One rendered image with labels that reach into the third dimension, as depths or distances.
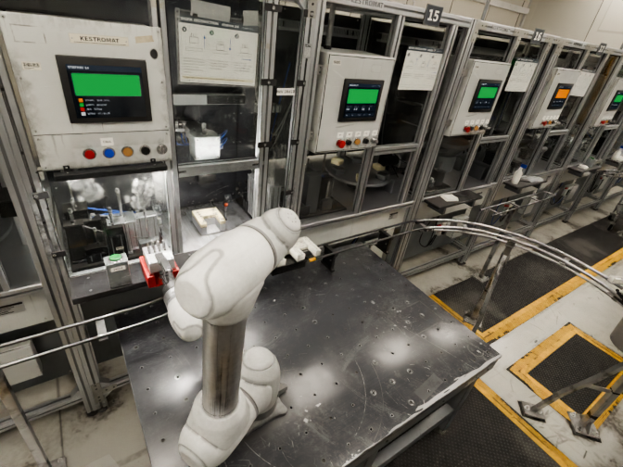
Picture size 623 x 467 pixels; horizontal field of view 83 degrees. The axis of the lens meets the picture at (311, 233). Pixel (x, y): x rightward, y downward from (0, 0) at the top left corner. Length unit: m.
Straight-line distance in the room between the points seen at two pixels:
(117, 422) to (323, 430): 1.24
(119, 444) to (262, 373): 1.18
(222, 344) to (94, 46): 1.00
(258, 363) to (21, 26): 1.19
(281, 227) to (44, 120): 0.91
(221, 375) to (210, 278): 0.34
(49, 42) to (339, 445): 1.57
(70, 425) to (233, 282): 1.80
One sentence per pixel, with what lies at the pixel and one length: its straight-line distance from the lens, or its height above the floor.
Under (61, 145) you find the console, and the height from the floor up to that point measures 1.46.
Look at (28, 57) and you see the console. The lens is 1.40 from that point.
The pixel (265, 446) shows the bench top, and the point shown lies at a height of 0.68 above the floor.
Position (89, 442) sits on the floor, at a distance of 2.31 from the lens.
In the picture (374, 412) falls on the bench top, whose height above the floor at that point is 0.68.
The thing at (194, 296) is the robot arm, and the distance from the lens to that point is 0.69.
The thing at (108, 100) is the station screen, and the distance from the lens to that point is 1.41.
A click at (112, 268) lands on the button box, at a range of 1.56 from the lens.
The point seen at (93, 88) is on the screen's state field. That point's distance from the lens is 1.39.
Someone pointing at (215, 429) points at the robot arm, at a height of 0.95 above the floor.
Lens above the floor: 1.93
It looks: 31 degrees down
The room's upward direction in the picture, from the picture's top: 9 degrees clockwise
